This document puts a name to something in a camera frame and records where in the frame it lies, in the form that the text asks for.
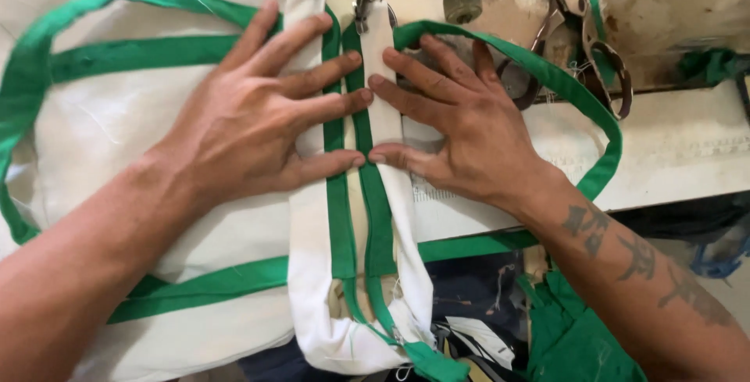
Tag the metal presser foot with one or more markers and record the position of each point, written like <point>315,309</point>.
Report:
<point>362,13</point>

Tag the beige sewing machine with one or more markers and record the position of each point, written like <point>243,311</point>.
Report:
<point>662,7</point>

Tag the green fabric scrap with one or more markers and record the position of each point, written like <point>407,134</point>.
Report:
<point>706,64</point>

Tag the green ribbon piece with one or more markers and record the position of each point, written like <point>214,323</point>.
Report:
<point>597,19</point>

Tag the person's right hand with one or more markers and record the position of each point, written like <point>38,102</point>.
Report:
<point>480,136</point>

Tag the black and white cloth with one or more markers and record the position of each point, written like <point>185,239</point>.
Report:
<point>480,341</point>

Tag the person's left hand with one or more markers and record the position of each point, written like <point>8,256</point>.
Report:
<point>234,130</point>

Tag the green cloth pile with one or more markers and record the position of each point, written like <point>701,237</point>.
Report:
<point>568,341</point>

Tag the white cloth bag green trim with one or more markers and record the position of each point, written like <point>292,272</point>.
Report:
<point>117,136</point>

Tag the dark navy cloth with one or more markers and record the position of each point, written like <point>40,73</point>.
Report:
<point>469,288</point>

